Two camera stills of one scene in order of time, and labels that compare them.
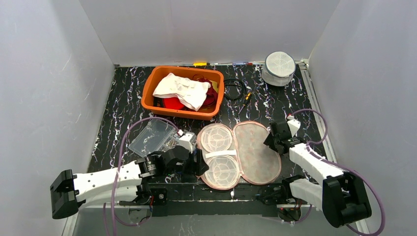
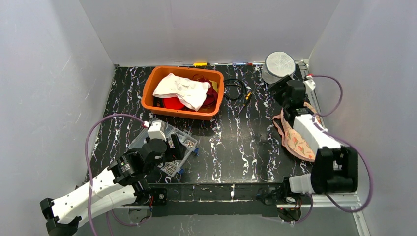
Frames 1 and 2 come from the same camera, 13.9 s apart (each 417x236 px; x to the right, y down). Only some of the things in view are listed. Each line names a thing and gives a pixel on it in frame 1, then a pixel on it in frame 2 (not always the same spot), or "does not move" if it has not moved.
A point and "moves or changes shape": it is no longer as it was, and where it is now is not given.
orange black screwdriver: x=248 y=97 does not move
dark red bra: x=211 y=95 does not move
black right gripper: x=275 y=137 to x=278 y=85
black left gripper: x=198 y=163 to x=177 y=147
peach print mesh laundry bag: x=244 y=151 moves or changes shape
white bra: x=192 y=94 does not move
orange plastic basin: x=157 y=74 does not move
